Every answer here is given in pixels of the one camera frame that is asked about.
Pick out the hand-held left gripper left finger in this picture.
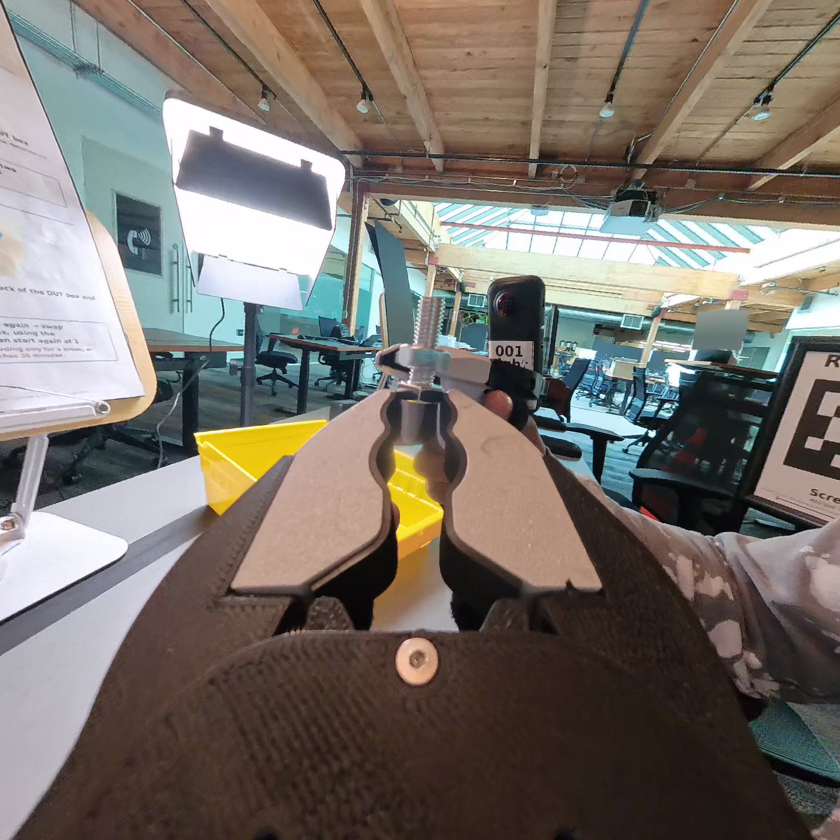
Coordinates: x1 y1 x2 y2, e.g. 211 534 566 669
231 390 400 631

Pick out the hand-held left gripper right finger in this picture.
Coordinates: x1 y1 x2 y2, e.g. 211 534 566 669
438 390 603 631

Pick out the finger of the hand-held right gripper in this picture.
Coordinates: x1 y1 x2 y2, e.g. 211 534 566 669
430 348 493 395
375 344 420 382

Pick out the steel bolt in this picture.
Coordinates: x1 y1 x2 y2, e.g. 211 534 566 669
394 295 454 450

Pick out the yellow plastic bin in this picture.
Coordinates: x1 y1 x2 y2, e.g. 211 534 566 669
193 420 445 560

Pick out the person's right forearm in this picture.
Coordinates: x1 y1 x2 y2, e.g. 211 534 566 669
543 453 840 706

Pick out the person's right hand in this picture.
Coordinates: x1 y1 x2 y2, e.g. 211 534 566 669
482 388 547 455

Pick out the black office chair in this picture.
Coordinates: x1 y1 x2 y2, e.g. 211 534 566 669
314 316 361 389
253 315 300 396
533 357 626 487

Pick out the black panel board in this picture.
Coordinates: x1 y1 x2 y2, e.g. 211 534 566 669
364 220 416 349

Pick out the wooden office desk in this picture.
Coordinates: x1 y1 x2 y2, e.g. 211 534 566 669
141 327 245 455
268 332 383 416

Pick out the ceiling projector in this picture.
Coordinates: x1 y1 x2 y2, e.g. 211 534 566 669
598 185 661 236

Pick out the studio light on stand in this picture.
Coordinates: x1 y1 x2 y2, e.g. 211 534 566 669
163 92 347 431

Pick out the black mesh chair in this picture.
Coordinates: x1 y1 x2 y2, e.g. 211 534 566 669
629 367 785 536

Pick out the wooden document stand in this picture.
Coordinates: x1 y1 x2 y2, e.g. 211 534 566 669
0 210 158 623

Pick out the framed marker sign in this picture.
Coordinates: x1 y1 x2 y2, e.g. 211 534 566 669
743 336 840 530

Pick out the printed instruction sheet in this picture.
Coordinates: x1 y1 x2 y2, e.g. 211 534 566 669
0 0 147 416

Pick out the black wall sign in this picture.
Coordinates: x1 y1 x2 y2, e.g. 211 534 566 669
115 192 164 277

